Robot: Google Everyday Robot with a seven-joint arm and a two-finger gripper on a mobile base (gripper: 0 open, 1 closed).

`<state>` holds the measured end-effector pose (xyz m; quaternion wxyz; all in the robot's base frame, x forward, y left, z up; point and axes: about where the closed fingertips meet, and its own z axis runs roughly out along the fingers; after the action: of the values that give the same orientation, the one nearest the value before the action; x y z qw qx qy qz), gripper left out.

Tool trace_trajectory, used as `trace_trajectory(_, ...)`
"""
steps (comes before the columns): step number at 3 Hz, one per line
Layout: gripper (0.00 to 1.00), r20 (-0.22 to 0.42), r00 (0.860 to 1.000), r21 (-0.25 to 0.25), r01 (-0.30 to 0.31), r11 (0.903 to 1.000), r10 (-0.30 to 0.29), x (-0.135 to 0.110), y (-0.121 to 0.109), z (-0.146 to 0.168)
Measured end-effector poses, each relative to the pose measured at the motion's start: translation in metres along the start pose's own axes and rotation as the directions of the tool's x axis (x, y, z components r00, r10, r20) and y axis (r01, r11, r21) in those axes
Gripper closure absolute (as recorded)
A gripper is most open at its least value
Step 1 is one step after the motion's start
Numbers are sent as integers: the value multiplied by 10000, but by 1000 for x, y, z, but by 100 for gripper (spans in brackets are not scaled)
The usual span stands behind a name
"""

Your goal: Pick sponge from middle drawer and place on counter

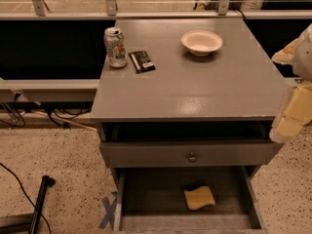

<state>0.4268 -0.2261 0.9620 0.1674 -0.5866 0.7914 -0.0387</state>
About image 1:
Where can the grey drawer cabinet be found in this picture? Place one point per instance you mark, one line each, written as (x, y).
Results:
(227, 106)

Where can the soda can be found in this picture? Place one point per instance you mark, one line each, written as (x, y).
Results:
(114, 44)

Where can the grey drawer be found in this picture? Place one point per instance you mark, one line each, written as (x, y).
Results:
(152, 145)
(152, 201)

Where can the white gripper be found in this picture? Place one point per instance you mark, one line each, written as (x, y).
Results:
(304, 59)

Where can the grey top drawer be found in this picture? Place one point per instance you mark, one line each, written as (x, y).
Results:
(152, 145)

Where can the grey middle drawer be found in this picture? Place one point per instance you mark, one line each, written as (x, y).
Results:
(152, 201)

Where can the yellow sponge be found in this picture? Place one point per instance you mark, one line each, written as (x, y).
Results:
(198, 198)

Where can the blue tape cross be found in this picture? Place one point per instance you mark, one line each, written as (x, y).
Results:
(110, 208)

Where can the grey metal railing frame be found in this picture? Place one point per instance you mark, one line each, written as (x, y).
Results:
(97, 13)

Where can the black metal stand leg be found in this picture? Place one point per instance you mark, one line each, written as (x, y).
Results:
(28, 222)

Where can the white bowl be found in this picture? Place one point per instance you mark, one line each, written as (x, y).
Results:
(201, 43)

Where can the black snack bar packet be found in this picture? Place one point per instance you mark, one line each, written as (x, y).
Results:
(142, 61)

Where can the round metal drawer knob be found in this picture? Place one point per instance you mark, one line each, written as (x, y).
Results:
(192, 158)

